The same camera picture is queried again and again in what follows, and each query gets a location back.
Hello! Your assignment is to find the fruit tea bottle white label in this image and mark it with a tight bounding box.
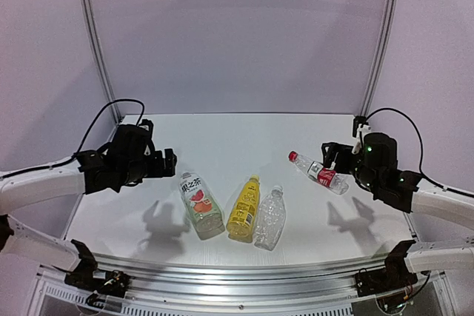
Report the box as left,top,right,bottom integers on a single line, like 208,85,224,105
179,172,224,241

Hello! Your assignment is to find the yellow drink bottle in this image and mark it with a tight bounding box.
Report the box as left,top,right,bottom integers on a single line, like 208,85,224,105
226,175,260,243

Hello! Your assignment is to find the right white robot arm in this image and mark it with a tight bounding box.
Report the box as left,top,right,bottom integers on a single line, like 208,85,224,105
321,132,473,274

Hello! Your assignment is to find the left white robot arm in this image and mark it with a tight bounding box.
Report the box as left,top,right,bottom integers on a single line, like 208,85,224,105
1,120,178,274

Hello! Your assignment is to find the red label water bottle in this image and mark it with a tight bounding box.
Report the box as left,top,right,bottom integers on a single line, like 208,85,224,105
288,151,349,195

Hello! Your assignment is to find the clear empty plastic bottle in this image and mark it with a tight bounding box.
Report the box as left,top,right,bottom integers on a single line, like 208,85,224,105
253,185,286,251

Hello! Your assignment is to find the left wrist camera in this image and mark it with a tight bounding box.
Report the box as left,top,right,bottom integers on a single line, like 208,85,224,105
138,119,154,135

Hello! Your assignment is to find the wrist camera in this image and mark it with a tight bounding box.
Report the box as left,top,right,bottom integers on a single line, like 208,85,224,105
352,115,372,155
138,119,154,135

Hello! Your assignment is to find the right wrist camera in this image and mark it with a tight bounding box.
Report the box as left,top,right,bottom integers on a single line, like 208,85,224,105
352,115,372,155

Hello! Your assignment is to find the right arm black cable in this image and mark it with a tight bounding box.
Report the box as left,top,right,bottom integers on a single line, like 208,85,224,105
364,107,474,198

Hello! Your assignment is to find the front aluminium rail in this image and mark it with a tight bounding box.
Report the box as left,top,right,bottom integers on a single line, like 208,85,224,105
36,252,445,316

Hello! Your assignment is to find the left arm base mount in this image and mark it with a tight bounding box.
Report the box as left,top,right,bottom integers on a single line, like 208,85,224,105
64,240,130,306

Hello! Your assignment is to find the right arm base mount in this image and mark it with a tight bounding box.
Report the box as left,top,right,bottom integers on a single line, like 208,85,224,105
354,240,431,315

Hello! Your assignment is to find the left aluminium frame post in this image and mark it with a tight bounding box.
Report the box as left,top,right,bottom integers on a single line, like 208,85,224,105
80,0,116,104

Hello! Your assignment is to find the aluminium frame post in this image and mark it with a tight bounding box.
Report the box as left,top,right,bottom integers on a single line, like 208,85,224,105
359,0,397,115
80,0,116,104

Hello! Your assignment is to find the right aluminium frame post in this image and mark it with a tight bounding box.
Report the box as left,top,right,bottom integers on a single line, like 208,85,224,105
359,0,397,115

